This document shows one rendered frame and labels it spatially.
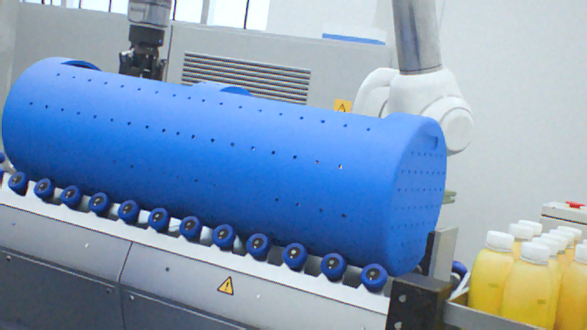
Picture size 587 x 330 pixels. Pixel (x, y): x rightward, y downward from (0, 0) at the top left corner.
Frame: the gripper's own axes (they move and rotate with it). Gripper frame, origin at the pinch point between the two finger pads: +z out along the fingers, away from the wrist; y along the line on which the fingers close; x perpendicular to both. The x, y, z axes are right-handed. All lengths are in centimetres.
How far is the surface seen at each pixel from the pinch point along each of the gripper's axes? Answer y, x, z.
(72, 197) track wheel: 16.9, 0.9, 16.5
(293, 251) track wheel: 17, 52, 15
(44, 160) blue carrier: 18.2, -6.6, 10.2
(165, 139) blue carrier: 19.6, 23.8, 0.4
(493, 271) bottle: 19, 87, 9
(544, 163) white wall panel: -270, 37, 7
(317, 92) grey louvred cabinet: -146, -31, -10
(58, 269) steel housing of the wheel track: 19.1, 1.9, 30.8
